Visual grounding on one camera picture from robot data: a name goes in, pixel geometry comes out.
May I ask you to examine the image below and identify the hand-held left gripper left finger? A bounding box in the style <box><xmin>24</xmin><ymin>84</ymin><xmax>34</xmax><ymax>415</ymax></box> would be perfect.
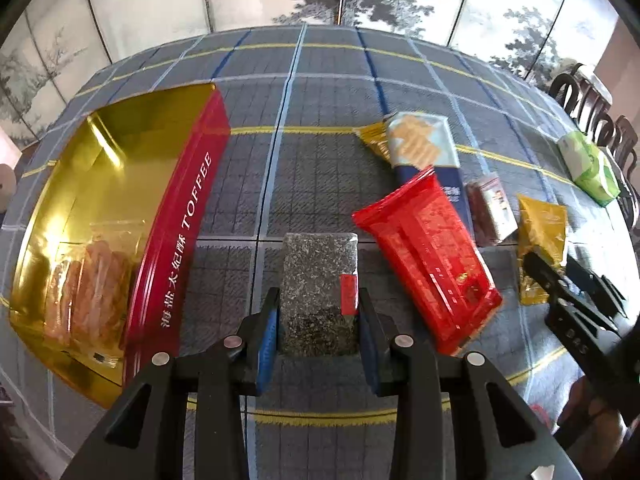
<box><xmin>60</xmin><ymin>287</ymin><xmax>281</xmax><ymax>480</ymax></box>

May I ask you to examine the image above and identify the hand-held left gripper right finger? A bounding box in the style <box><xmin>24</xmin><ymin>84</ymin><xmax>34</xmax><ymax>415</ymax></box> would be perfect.
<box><xmin>357</xmin><ymin>287</ymin><xmax>583</xmax><ymax>480</ymax></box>

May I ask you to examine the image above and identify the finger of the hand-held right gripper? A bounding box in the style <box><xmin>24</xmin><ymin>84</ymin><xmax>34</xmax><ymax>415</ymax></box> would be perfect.
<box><xmin>566</xmin><ymin>259</ymin><xmax>628</xmax><ymax>318</ymax></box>
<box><xmin>522</xmin><ymin>246</ymin><xmax>623</xmax><ymax>376</ymax></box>

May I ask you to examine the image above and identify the yellow snack packet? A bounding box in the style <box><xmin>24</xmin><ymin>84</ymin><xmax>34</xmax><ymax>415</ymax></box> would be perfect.
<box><xmin>516</xmin><ymin>194</ymin><xmax>571</xmax><ymax>307</ymax></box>
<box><xmin>354</xmin><ymin>122</ymin><xmax>401</xmax><ymax>166</ymax></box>

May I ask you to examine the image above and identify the dark speckled snack packet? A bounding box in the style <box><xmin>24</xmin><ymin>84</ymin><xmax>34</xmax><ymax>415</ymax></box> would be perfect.
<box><xmin>280</xmin><ymin>232</ymin><xmax>361</xmax><ymax>358</ymax></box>

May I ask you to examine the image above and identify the red snack packet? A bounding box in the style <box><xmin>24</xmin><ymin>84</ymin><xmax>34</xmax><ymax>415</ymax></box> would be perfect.
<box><xmin>351</xmin><ymin>166</ymin><xmax>503</xmax><ymax>356</ymax></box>

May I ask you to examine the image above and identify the red and gold tin box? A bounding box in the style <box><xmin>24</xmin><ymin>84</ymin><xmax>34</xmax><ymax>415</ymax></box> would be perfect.
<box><xmin>7</xmin><ymin>82</ymin><xmax>231</xmax><ymax>408</ymax></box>

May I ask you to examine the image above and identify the blue cracker packet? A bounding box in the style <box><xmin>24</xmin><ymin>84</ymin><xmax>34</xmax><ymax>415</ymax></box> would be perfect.
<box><xmin>385</xmin><ymin>111</ymin><xmax>476</xmax><ymax>241</ymax></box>

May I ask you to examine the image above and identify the person's right hand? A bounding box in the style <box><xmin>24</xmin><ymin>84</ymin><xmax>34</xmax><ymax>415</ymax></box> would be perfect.
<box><xmin>556</xmin><ymin>377</ymin><xmax>628</xmax><ymax>453</ymax></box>

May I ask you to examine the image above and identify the small red and white packet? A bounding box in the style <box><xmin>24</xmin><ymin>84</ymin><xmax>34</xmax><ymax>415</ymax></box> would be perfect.
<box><xmin>465</xmin><ymin>172</ymin><xmax>518</xmax><ymax>247</ymax></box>

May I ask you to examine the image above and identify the green tissue pack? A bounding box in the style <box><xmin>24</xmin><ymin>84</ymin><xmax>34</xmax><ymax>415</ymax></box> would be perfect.
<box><xmin>557</xmin><ymin>131</ymin><xmax>622</xmax><ymax>208</ymax></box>

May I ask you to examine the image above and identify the clear bag of sausages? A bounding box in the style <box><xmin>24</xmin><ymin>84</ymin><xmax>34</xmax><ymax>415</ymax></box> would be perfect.
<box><xmin>42</xmin><ymin>240</ymin><xmax>133</xmax><ymax>361</ymax></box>

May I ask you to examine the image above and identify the round beige disc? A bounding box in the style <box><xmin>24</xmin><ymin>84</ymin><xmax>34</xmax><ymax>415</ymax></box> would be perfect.
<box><xmin>0</xmin><ymin>162</ymin><xmax>18</xmax><ymax>213</ymax></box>

